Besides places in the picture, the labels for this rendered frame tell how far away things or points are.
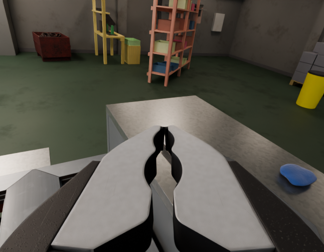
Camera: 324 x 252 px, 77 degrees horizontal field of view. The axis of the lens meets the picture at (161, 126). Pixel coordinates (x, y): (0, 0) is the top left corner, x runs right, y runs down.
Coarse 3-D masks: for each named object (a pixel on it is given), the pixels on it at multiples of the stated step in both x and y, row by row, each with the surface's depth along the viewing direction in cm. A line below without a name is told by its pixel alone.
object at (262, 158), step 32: (192, 96) 133; (128, 128) 90; (192, 128) 96; (224, 128) 99; (160, 160) 73; (256, 160) 79; (288, 160) 81; (160, 192) 63; (288, 192) 65; (320, 192) 67; (320, 224) 56
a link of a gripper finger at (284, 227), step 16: (240, 176) 8; (256, 192) 7; (256, 208) 7; (272, 208) 7; (288, 208) 7; (272, 224) 6; (288, 224) 6; (304, 224) 6; (272, 240) 6; (288, 240) 6; (304, 240) 6; (320, 240) 6
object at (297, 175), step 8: (280, 168) 73; (288, 168) 72; (296, 168) 72; (304, 168) 73; (288, 176) 69; (296, 176) 68; (304, 176) 69; (312, 176) 70; (296, 184) 67; (304, 184) 66
